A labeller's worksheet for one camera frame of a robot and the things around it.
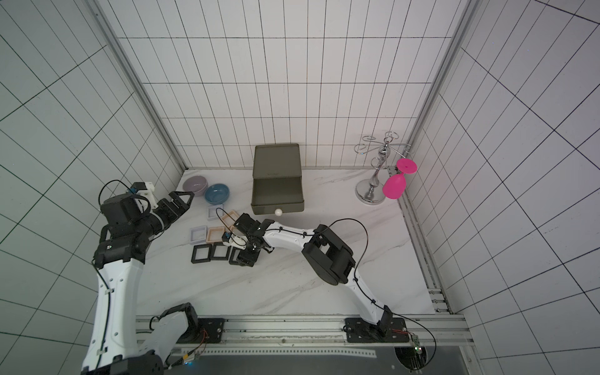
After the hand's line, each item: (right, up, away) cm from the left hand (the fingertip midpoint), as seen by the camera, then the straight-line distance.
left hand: (187, 204), depth 72 cm
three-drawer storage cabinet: (+26, +6, +17) cm, 32 cm away
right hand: (+11, -23, +17) cm, 31 cm away
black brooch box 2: (-4, -21, +19) cm, 28 cm away
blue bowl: (-4, +2, +35) cm, 36 cm away
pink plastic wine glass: (+73, +6, +18) cm, 76 cm away
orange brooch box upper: (+4, -9, +30) cm, 32 cm away
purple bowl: (-14, +7, +38) cm, 41 cm away
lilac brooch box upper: (-4, -5, +31) cm, 32 cm away
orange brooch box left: (0, -14, +23) cm, 27 cm away
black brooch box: (+4, -20, +18) cm, 27 cm away
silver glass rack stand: (+69, +3, +38) cm, 79 cm away
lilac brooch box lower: (-7, -15, +23) cm, 28 cm away
